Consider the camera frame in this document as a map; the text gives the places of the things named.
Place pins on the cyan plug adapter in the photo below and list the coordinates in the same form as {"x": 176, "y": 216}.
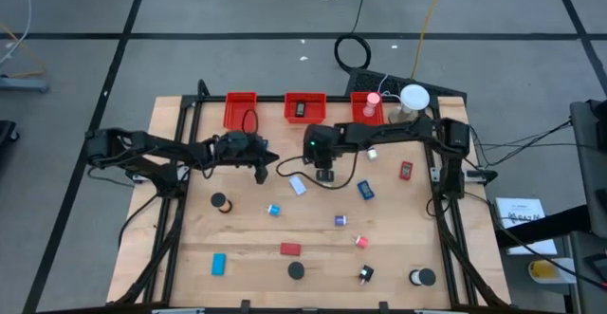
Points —
{"x": 273, "y": 209}

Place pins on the black capped hourglass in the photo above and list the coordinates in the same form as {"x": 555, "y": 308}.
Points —
{"x": 296, "y": 270}

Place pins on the grey metal cabinet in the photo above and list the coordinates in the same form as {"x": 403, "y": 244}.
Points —
{"x": 588, "y": 186}

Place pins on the red rectangular block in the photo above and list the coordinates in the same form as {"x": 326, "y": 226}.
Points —
{"x": 290, "y": 249}

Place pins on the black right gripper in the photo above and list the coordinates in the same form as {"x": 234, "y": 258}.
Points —
{"x": 320, "y": 148}

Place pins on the white sand black hourglass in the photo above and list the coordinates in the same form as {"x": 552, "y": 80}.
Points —
{"x": 427, "y": 277}

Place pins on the cyan rectangular block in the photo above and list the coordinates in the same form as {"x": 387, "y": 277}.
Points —
{"x": 218, "y": 264}

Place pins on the purple plug adapter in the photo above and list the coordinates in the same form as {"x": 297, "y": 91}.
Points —
{"x": 340, "y": 220}

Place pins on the red digital timer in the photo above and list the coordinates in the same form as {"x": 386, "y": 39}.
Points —
{"x": 406, "y": 171}

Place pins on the pink sand hourglass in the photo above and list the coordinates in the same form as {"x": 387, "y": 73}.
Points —
{"x": 373, "y": 98}

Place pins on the black digital timer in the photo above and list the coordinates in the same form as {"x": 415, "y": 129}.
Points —
{"x": 300, "y": 109}

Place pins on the black bracket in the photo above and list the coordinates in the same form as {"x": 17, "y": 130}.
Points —
{"x": 383, "y": 306}
{"x": 245, "y": 304}

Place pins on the yellow white container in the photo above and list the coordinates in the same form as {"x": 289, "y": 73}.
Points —
{"x": 543, "y": 270}

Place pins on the black chair base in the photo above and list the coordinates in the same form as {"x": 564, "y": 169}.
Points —
{"x": 5, "y": 136}

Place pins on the black white plug adapter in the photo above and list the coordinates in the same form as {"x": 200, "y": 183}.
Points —
{"x": 365, "y": 272}

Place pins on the red plug adapter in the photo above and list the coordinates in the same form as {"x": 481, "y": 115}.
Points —
{"x": 362, "y": 242}

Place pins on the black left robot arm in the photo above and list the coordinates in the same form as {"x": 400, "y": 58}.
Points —
{"x": 142, "y": 143}

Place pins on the grey furniture leg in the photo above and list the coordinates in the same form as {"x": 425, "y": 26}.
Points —
{"x": 23, "y": 85}

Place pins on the white rectangular block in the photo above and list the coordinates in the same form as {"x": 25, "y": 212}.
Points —
{"x": 298, "y": 185}

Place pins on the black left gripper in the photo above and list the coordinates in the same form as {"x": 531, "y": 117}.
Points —
{"x": 253, "y": 155}

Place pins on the black beam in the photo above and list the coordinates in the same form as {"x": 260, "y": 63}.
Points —
{"x": 545, "y": 224}

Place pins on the white printed box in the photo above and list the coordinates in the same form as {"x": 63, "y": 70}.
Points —
{"x": 517, "y": 207}

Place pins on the silver bar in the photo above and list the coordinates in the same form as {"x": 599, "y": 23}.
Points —
{"x": 178, "y": 311}
{"x": 441, "y": 311}

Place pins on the orange sand black hourglass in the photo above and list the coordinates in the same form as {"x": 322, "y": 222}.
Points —
{"x": 218, "y": 199}

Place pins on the white bulb lamp metal base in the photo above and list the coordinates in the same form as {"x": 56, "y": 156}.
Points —
{"x": 415, "y": 97}

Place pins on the red plastic basket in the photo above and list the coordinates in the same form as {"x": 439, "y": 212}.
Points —
{"x": 315, "y": 112}
{"x": 232, "y": 115}
{"x": 356, "y": 110}

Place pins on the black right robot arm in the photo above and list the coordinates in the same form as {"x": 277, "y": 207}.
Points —
{"x": 393, "y": 133}

